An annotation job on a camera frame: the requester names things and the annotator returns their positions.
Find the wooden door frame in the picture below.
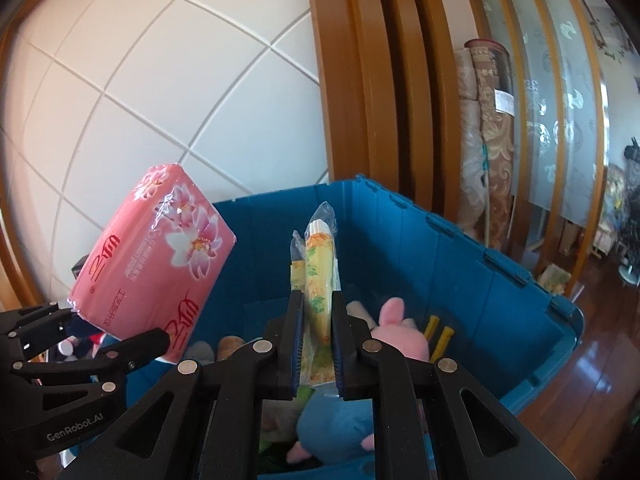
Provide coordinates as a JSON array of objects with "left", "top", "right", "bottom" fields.
[{"left": 305, "top": 0, "right": 481, "bottom": 261}]

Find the covered standing fan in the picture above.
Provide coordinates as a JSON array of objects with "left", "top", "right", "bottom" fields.
[{"left": 617, "top": 136, "right": 640, "bottom": 286}]

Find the yellow floral packet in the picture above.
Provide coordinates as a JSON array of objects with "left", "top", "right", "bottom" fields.
[{"left": 289, "top": 201, "right": 346, "bottom": 391}]

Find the pink floral tissue pack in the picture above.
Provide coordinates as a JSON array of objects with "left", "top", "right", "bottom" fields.
[{"left": 67, "top": 162, "right": 237, "bottom": 365}]

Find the thin stick with green tip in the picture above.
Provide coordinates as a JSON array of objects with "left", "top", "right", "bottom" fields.
[{"left": 481, "top": 144, "right": 493, "bottom": 248}]

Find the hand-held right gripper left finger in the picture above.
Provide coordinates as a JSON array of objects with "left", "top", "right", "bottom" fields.
[{"left": 34, "top": 290, "right": 306, "bottom": 480}]

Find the frosted glass wooden partition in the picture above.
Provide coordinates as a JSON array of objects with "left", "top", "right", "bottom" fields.
[{"left": 475, "top": 0, "right": 613, "bottom": 306}]

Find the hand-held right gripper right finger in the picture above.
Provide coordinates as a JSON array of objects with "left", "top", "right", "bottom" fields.
[{"left": 331, "top": 296, "right": 576, "bottom": 480}]

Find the pink pig plush blue outfit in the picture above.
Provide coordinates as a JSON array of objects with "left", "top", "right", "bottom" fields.
[{"left": 287, "top": 297, "right": 432, "bottom": 463}]

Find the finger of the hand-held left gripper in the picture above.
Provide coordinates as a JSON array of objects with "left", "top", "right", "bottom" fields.
[
  {"left": 0, "top": 302, "right": 76, "bottom": 361},
  {"left": 10, "top": 329, "right": 172, "bottom": 396}
]

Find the curved wooden frame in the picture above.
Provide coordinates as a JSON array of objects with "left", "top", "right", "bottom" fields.
[{"left": 0, "top": 0, "right": 66, "bottom": 311}]

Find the brown patterned rolled carpet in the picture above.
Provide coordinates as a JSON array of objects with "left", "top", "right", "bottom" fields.
[{"left": 467, "top": 37, "right": 517, "bottom": 252}]

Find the pale rolled carpet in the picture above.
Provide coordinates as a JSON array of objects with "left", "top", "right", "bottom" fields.
[{"left": 456, "top": 49, "right": 486, "bottom": 233}]

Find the blue plastic storage bin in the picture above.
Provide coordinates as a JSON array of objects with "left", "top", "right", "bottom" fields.
[{"left": 60, "top": 175, "right": 585, "bottom": 480}]

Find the grey plush toy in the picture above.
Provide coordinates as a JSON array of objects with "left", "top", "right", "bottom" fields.
[{"left": 182, "top": 341, "right": 216, "bottom": 366}]

